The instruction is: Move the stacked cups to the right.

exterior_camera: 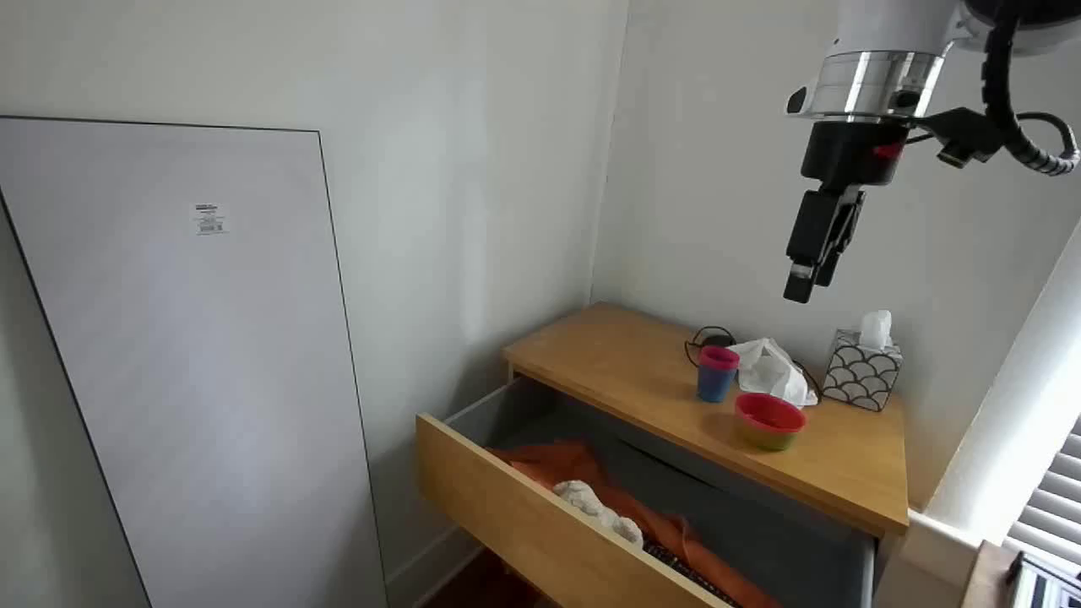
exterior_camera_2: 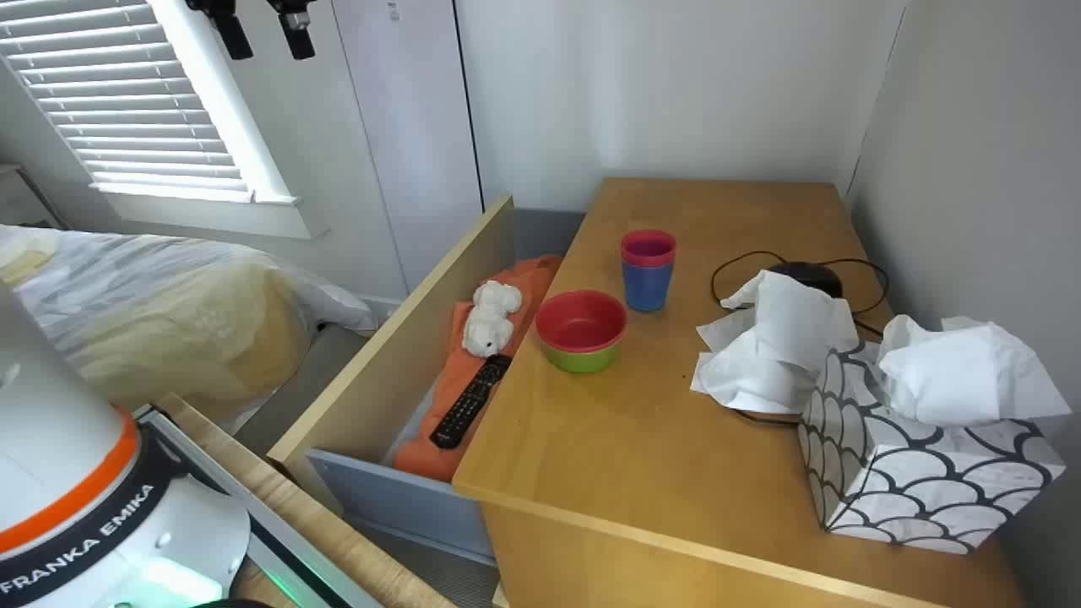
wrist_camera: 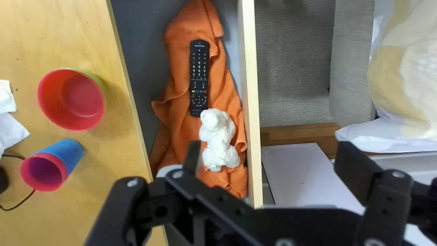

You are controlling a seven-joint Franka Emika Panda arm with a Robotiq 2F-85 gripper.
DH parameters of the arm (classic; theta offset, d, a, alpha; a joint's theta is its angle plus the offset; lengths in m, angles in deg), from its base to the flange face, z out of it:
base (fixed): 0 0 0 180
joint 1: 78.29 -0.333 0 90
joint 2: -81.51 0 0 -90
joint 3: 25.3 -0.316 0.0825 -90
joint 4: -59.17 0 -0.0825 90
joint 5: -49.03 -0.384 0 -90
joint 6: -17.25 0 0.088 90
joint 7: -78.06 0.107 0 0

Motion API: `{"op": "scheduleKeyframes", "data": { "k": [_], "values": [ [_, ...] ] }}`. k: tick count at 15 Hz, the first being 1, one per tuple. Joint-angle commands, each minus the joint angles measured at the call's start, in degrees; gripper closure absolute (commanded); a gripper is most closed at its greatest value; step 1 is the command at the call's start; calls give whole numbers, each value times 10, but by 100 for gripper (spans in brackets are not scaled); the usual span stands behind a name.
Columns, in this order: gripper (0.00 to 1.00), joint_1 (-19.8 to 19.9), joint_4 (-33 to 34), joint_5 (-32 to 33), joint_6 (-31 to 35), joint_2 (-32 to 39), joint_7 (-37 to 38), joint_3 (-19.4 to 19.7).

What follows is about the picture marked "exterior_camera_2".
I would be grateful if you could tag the patterned tissue box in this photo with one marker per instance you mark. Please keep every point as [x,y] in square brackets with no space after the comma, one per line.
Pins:
[937,487]

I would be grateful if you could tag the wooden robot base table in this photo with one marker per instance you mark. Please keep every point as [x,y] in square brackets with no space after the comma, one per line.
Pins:
[301,550]

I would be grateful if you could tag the bed with white bedding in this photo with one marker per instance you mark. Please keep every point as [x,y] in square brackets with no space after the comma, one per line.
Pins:
[142,314]

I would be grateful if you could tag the pink cup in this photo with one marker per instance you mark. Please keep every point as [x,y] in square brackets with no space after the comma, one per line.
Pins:
[646,269]

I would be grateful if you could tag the red and green bowl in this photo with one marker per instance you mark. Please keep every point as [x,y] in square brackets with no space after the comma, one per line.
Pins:
[578,329]

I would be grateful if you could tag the open wooden drawer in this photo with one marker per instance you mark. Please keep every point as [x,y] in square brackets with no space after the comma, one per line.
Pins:
[341,444]

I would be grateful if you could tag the white plush toy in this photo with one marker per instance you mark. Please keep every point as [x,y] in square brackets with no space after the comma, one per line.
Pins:
[491,317]

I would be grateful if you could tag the wooden nightstand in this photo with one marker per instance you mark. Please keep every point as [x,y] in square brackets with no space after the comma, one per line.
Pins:
[634,491]

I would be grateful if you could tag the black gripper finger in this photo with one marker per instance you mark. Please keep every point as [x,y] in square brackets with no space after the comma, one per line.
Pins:
[226,25]
[293,16]

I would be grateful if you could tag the black remote control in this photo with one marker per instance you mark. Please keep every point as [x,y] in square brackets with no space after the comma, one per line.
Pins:
[470,404]

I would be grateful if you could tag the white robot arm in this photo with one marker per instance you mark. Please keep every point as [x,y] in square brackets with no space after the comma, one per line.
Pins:
[115,510]

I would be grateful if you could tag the crumpled white tissue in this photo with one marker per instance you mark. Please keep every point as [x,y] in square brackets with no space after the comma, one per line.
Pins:
[771,345]

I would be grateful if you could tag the white window blinds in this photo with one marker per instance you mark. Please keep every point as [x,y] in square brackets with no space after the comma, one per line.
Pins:
[142,100]

